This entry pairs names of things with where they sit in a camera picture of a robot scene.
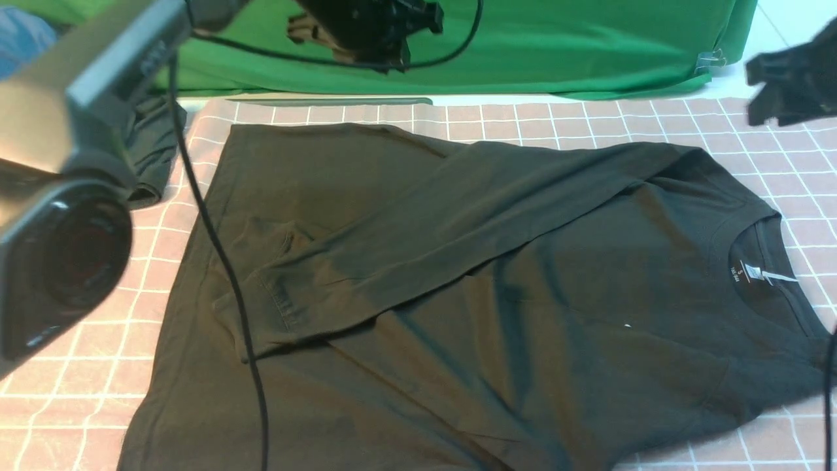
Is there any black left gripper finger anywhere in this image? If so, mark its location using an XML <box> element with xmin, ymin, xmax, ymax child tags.
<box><xmin>286</xmin><ymin>13</ymin><xmax>334</xmax><ymax>46</ymax></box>

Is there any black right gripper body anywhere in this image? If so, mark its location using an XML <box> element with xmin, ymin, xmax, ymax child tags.
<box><xmin>787</xmin><ymin>18</ymin><xmax>836</xmax><ymax>122</ymax></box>

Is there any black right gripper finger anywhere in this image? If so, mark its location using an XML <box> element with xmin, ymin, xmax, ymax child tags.
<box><xmin>747</xmin><ymin>92</ymin><xmax>793</xmax><ymax>126</ymax></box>
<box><xmin>745</xmin><ymin>50</ymin><xmax>808</xmax><ymax>86</ymax></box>

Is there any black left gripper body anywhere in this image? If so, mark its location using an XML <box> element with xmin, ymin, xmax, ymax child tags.
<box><xmin>298</xmin><ymin>1</ymin><xmax>443</xmax><ymax>73</ymax></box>

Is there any dark gray long-sleeve top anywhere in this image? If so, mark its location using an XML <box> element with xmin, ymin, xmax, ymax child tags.
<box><xmin>118</xmin><ymin>124</ymin><xmax>829</xmax><ymax>470</ymax></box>

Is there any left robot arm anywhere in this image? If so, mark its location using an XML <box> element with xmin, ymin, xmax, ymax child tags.
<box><xmin>1</xmin><ymin>1</ymin><xmax>247</xmax><ymax>377</ymax></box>

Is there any metal binder clip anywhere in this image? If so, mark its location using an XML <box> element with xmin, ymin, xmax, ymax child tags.
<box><xmin>694</xmin><ymin>48</ymin><xmax>727</xmax><ymax>75</ymax></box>

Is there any green backdrop cloth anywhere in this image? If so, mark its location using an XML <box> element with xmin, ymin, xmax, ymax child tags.
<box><xmin>179</xmin><ymin>1</ymin><xmax>757</xmax><ymax>99</ymax></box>

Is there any dark crumpled garment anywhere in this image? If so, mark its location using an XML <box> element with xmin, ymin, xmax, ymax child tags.
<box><xmin>122</xmin><ymin>96</ymin><xmax>179</xmax><ymax>211</ymax></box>

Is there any blue crumpled garment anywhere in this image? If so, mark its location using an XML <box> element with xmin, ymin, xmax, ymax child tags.
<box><xmin>1</xmin><ymin>6</ymin><xmax>59</xmax><ymax>81</ymax></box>

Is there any pink checkered tablecloth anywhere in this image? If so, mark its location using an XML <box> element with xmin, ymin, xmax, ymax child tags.
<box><xmin>2</xmin><ymin>98</ymin><xmax>836</xmax><ymax>470</ymax></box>

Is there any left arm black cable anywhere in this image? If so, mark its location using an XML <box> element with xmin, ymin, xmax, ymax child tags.
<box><xmin>167</xmin><ymin>0</ymin><xmax>485</xmax><ymax>471</ymax></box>

